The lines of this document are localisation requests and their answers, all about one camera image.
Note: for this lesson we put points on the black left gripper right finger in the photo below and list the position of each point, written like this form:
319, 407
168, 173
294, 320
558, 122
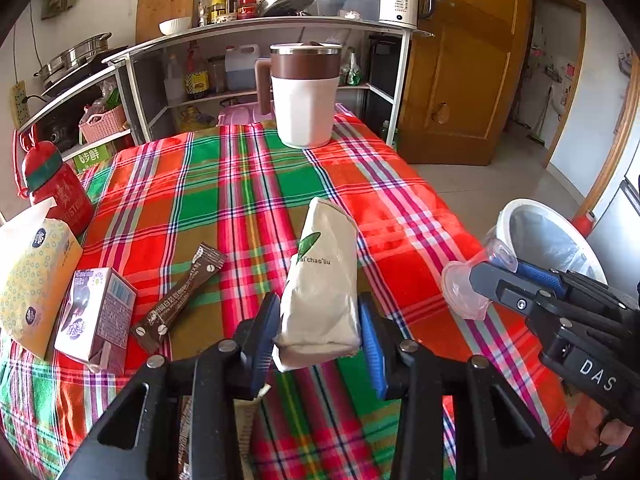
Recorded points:
495, 434

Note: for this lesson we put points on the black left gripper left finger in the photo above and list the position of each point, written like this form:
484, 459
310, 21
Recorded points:
137, 437

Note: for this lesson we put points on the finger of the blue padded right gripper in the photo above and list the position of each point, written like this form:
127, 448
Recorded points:
549, 279

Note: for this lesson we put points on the small clear plastic cup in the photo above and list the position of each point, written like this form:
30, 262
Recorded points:
455, 282

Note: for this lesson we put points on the white paper leaf bag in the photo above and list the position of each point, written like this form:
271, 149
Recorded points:
319, 313

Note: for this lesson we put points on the white trash bin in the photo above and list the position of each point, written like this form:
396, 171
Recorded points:
538, 234

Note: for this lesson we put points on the metal kitchen shelf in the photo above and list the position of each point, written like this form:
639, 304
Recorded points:
140, 70

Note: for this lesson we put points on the brown coffee sachet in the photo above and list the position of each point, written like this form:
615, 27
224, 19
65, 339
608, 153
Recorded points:
151, 330

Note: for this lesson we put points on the purple milk carton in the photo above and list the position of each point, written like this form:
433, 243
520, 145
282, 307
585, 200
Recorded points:
95, 322

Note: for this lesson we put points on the yellow tissue pack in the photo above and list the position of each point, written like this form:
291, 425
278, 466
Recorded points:
39, 256

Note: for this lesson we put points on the red green plaid tablecloth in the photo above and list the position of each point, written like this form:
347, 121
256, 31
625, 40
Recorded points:
242, 191

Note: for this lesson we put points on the red reindeer water bottle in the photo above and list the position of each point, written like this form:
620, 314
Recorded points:
41, 173

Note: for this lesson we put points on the pink woven basket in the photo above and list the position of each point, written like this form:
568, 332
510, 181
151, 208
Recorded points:
101, 125

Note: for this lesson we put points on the white brown lidded jug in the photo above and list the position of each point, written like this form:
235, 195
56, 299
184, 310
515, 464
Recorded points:
297, 83

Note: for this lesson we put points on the pink plastic storage box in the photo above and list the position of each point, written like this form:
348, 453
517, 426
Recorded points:
242, 114

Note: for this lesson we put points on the white power strip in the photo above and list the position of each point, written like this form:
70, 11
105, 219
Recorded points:
18, 104

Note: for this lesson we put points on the steel frying pan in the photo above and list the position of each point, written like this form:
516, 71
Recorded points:
271, 8

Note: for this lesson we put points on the white plastic jerrycan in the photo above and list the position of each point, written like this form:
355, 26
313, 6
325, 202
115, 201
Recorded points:
239, 64

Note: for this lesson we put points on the steel steamer pot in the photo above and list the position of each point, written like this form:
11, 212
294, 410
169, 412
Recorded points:
72, 58

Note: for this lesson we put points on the red lidded jar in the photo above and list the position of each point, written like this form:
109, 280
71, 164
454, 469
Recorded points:
246, 9

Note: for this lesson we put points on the white ceramic bowl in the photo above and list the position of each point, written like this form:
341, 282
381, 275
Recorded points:
175, 26

